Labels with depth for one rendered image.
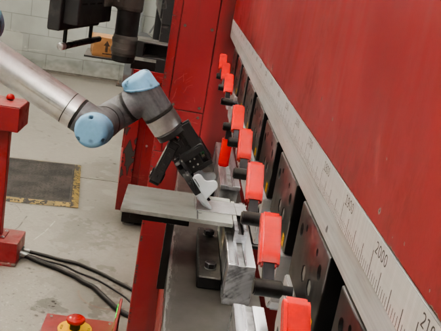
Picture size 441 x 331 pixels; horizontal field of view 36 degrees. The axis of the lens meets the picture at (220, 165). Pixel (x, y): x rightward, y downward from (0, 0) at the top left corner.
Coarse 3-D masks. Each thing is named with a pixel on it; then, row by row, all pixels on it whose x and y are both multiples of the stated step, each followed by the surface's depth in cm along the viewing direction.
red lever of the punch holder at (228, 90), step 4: (228, 76) 170; (232, 76) 170; (224, 80) 169; (228, 80) 169; (232, 80) 169; (224, 84) 168; (228, 84) 168; (232, 84) 169; (224, 88) 168; (228, 88) 167; (232, 88) 168; (224, 92) 167; (228, 92) 167; (228, 96) 167; (220, 100) 166; (224, 100) 165; (228, 100) 165; (232, 100) 165; (224, 104) 166; (228, 104) 166; (232, 104) 166
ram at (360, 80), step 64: (256, 0) 163; (320, 0) 81; (384, 0) 54; (320, 64) 76; (384, 64) 52; (320, 128) 71; (384, 128) 49; (320, 192) 66; (384, 192) 47; (384, 320) 43
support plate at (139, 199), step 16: (128, 192) 168; (144, 192) 171; (160, 192) 173; (176, 192) 175; (128, 208) 158; (144, 208) 160; (160, 208) 162; (176, 208) 163; (192, 208) 165; (208, 224) 160; (224, 224) 160
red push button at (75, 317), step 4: (68, 316) 145; (72, 316) 145; (76, 316) 146; (80, 316) 146; (68, 320) 144; (72, 320) 144; (76, 320) 144; (80, 320) 144; (84, 320) 145; (72, 324) 144; (76, 324) 144; (80, 324) 144; (72, 328) 145; (76, 328) 145
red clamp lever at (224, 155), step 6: (222, 126) 146; (228, 126) 146; (228, 132) 147; (222, 138) 147; (222, 144) 147; (222, 150) 147; (228, 150) 147; (222, 156) 148; (228, 156) 148; (222, 162) 148; (228, 162) 148
